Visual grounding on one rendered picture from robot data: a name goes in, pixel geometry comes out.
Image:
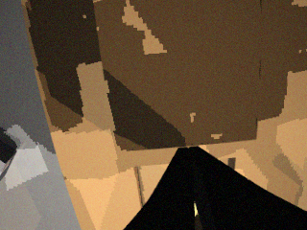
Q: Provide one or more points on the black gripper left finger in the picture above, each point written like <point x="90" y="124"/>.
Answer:
<point x="172" y="204"/>

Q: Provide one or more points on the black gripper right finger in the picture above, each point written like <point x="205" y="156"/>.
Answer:
<point x="226" y="200"/>

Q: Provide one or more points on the orange puzzle board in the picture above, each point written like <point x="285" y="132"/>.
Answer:
<point x="125" y="83"/>

